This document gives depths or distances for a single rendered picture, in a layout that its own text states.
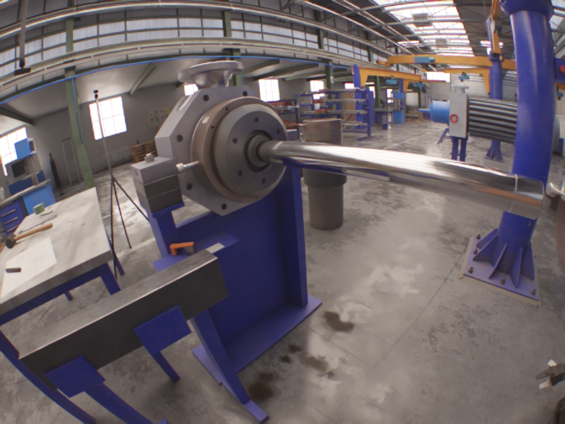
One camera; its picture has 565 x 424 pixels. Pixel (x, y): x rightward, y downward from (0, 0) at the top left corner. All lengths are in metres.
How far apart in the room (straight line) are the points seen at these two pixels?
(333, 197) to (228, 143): 1.73
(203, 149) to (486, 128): 3.73
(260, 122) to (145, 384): 1.47
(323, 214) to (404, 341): 1.46
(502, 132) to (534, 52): 2.14
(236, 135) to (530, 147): 1.85
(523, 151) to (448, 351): 1.41
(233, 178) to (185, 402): 1.15
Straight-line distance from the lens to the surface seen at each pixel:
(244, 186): 0.79
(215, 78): 0.95
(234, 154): 0.75
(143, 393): 1.57
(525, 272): 2.40
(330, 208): 2.39
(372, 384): 1.37
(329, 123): 2.19
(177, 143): 0.83
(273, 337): 1.50
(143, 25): 8.20
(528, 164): 2.01
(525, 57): 2.06
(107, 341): 0.68
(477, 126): 3.98
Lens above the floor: 1.22
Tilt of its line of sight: 24 degrees down
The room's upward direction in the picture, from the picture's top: 6 degrees counter-clockwise
